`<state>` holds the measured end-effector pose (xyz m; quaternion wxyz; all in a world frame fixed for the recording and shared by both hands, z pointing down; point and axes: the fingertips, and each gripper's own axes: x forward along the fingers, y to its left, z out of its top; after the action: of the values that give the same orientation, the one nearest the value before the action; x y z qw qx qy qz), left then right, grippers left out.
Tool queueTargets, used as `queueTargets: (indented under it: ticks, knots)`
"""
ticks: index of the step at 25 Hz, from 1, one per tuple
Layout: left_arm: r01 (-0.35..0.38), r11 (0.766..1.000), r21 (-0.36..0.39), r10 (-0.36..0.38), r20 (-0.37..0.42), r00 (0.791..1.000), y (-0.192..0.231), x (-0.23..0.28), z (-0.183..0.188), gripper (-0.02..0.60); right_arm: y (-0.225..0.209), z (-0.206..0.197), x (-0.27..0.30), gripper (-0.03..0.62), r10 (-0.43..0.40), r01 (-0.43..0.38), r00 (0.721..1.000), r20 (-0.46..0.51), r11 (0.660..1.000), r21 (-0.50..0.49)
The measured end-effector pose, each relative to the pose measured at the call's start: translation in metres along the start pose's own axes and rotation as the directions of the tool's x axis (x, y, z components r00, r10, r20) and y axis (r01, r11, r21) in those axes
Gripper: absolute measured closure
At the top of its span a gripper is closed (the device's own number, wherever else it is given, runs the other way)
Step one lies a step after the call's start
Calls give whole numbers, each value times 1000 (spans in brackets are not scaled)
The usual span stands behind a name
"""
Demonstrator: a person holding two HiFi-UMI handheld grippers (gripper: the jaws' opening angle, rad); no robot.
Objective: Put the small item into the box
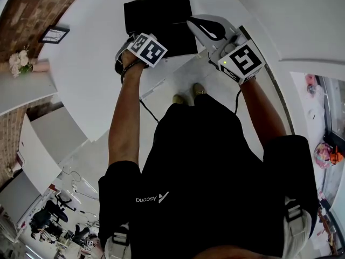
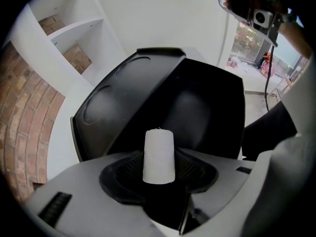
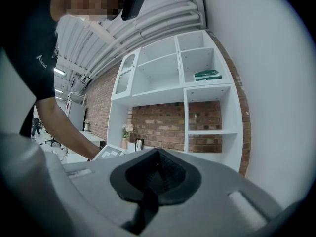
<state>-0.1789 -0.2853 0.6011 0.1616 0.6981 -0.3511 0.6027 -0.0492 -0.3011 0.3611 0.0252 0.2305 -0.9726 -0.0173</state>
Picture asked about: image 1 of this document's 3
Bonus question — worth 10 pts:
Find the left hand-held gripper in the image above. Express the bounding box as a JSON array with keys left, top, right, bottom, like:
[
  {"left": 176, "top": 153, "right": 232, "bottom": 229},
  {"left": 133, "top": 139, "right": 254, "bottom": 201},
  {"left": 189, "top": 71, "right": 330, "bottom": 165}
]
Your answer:
[{"left": 114, "top": 32, "right": 168, "bottom": 74}]

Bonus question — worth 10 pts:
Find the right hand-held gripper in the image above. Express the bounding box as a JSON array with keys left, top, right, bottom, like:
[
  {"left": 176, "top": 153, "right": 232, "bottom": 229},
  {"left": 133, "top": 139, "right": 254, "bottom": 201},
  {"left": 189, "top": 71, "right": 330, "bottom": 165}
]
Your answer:
[{"left": 186, "top": 14, "right": 265, "bottom": 85}]

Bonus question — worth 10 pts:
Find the black box appliance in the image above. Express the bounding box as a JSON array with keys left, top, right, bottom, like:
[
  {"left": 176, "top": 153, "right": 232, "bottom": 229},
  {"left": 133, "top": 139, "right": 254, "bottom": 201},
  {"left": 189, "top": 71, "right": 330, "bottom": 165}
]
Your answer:
[{"left": 123, "top": 0, "right": 199, "bottom": 59}]

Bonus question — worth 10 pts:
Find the person's left forearm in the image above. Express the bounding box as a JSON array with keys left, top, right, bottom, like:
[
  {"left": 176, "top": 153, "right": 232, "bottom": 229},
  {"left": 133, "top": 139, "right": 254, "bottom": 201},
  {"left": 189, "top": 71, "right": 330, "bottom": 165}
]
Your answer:
[{"left": 108, "top": 63, "right": 146, "bottom": 170}]

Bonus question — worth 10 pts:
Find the person's right forearm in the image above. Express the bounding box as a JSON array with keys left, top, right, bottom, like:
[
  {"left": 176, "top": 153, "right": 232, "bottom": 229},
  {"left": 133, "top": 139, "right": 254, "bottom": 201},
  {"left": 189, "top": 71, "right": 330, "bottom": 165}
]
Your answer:
[{"left": 238, "top": 77, "right": 287, "bottom": 148}]

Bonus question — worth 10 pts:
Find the person's left hand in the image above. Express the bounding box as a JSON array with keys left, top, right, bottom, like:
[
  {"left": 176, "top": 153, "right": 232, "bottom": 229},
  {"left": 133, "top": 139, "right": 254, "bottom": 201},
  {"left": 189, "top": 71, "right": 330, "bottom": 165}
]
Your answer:
[{"left": 122, "top": 51, "right": 140, "bottom": 69}]

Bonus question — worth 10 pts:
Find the person's tan right shoe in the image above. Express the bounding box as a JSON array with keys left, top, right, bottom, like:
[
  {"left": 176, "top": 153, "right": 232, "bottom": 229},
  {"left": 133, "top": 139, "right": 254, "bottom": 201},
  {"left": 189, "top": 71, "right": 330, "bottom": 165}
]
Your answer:
[{"left": 192, "top": 83, "right": 207, "bottom": 96}]

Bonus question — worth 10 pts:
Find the pink vase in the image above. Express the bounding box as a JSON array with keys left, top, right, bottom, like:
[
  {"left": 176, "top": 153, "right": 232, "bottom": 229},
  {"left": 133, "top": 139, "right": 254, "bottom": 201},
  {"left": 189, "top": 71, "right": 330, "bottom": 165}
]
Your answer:
[{"left": 31, "top": 59, "right": 51, "bottom": 73}]

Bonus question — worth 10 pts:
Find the pink toy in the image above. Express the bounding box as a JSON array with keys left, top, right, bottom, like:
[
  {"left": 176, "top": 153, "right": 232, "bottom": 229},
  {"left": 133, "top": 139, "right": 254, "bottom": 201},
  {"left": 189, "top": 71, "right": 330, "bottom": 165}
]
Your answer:
[{"left": 304, "top": 73, "right": 319, "bottom": 92}]

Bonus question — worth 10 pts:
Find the pale pink flower bouquet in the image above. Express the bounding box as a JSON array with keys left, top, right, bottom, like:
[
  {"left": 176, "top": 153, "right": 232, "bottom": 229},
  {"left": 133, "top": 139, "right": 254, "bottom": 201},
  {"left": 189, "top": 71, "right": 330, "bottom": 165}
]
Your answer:
[{"left": 8, "top": 45, "right": 33, "bottom": 78}]

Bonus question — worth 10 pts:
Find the person's black shirt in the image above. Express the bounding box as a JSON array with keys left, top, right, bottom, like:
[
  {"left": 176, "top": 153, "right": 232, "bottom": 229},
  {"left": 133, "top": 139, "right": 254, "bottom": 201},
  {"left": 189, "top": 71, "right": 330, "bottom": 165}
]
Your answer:
[{"left": 98, "top": 94, "right": 319, "bottom": 259}]

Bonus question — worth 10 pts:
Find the white cabinet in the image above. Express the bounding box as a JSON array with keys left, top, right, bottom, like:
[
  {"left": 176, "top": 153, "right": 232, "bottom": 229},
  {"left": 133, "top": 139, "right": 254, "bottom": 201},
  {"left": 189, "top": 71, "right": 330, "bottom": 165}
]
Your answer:
[{"left": 19, "top": 106, "right": 90, "bottom": 194}]

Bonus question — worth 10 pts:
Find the colourful round bag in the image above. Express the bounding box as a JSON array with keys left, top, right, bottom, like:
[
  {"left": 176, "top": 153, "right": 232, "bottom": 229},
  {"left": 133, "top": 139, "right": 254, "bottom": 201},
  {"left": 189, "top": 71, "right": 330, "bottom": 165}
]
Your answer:
[{"left": 313, "top": 142, "right": 334, "bottom": 169}]

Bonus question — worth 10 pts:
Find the orange object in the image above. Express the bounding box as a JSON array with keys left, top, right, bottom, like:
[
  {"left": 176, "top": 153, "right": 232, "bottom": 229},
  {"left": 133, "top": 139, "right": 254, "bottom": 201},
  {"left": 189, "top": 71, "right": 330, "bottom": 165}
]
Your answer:
[{"left": 329, "top": 145, "right": 344, "bottom": 166}]

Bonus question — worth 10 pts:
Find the black office chair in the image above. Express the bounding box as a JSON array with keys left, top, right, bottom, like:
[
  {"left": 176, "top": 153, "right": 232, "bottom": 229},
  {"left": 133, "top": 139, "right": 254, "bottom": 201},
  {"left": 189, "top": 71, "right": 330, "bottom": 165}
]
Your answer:
[{"left": 29, "top": 192, "right": 77, "bottom": 235}]

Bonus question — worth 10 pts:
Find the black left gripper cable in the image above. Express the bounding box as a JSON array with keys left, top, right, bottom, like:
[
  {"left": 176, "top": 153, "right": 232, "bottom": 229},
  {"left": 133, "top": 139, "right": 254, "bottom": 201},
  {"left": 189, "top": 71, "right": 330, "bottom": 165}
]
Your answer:
[{"left": 120, "top": 59, "right": 160, "bottom": 124}]

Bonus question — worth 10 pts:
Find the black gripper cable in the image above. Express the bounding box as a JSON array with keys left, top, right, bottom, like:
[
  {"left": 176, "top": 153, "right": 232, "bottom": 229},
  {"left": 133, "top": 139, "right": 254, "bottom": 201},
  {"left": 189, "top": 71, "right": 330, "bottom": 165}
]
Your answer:
[
  {"left": 120, "top": 59, "right": 160, "bottom": 124},
  {"left": 233, "top": 88, "right": 243, "bottom": 115}
]

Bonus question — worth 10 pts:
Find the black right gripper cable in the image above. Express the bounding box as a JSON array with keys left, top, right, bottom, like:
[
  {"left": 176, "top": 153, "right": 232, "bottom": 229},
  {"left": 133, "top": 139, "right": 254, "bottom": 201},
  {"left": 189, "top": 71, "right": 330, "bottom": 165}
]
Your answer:
[{"left": 233, "top": 88, "right": 243, "bottom": 115}]

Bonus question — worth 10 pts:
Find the black picture frame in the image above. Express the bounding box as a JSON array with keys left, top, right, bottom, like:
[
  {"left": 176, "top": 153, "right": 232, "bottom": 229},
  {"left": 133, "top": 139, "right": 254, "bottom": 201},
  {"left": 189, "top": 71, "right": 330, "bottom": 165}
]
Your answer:
[{"left": 38, "top": 25, "right": 71, "bottom": 45}]

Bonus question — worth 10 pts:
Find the white floor cable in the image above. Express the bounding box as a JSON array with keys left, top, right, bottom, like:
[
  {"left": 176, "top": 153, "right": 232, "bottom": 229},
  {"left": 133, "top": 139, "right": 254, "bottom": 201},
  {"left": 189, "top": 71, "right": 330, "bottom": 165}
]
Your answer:
[{"left": 63, "top": 169, "right": 98, "bottom": 200}]

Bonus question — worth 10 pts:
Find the grey left shoulder strap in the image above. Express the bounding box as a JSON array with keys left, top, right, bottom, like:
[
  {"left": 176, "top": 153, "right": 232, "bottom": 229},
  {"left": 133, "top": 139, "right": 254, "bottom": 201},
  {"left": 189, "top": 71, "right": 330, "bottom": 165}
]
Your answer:
[{"left": 103, "top": 223, "right": 130, "bottom": 259}]

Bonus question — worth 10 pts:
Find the grey shoulder strap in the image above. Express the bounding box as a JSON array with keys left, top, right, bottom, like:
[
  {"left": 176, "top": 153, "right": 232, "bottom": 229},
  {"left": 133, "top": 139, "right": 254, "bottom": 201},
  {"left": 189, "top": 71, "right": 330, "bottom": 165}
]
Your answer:
[
  {"left": 282, "top": 196, "right": 313, "bottom": 259},
  {"left": 103, "top": 223, "right": 130, "bottom": 259}
]

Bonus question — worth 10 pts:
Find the grey right shoulder strap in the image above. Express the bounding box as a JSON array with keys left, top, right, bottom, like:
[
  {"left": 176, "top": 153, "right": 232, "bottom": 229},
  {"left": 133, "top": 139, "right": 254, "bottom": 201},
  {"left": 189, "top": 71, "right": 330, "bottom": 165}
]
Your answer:
[{"left": 282, "top": 196, "right": 313, "bottom": 259}]

